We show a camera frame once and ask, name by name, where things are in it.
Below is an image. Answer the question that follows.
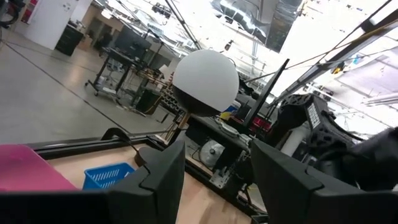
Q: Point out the black aluminium table frame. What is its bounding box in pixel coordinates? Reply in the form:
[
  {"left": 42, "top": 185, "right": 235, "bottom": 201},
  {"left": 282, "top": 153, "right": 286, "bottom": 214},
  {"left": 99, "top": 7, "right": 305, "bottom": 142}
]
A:
[{"left": 26, "top": 127, "right": 269, "bottom": 218}]

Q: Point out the black waste bin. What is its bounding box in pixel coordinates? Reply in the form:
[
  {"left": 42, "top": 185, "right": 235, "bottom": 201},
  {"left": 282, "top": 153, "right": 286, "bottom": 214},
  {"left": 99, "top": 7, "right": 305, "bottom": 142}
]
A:
[{"left": 136, "top": 88, "right": 163, "bottom": 115}]

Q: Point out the blue plastic basket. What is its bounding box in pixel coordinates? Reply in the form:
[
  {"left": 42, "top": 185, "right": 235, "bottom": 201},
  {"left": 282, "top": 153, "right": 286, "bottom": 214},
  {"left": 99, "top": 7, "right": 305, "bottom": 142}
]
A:
[{"left": 82, "top": 162, "right": 136, "bottom": 191}]

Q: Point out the white globe lamp black base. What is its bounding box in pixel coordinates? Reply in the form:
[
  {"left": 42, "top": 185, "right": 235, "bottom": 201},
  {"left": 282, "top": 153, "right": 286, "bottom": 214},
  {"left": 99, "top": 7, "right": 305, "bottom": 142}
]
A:
[{"left": 134, "top": 49, "right": 241, "bottom": 167}]

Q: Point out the black storage cabinet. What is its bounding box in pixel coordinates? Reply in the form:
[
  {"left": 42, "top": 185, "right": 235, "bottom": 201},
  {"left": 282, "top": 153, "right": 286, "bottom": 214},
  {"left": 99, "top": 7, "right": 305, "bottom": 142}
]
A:
[{"left": 54, "top": 24, "right": 85, "bottom": 57}]

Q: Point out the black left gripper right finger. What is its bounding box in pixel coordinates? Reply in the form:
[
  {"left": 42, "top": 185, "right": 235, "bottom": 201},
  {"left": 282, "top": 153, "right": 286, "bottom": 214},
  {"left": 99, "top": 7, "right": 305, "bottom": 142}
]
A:
[{"left": 250, "top": 139, "right": 325, "bottom": 224}]

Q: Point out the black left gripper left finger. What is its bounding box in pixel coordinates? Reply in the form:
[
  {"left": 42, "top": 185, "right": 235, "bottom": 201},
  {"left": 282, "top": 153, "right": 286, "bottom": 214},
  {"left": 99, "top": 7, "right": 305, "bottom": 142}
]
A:
[{"left": 107, "top": 139, "right": 187, "bottom": 224}]

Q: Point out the pink translucent plastic bin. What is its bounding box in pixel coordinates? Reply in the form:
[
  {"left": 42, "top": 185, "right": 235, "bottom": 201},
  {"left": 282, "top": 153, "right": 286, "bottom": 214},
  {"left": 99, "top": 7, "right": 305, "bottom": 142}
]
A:
[{"left": 0, "top": 144, "right": 79, "bottom": 192}]

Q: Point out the black workstation cart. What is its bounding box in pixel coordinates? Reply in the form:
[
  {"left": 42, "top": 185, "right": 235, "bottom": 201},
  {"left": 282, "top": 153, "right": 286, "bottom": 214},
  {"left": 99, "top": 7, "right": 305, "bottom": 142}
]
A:
[{"left": 85, "top": 24, "right": 175, "bottom": 116}]

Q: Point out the black side table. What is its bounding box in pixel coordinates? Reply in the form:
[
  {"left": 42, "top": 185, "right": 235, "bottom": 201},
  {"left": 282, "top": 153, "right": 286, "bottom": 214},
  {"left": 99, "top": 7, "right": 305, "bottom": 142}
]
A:
[{"left": 186, "top": 113, "right": 252, "bottom": 153}]

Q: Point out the black slanted pole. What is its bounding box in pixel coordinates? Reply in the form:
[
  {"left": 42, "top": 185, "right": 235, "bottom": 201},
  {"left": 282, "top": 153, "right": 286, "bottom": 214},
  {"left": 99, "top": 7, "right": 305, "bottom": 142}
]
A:
[{"left": 242, "top": 58, "right": 290, "bottom": 128}]

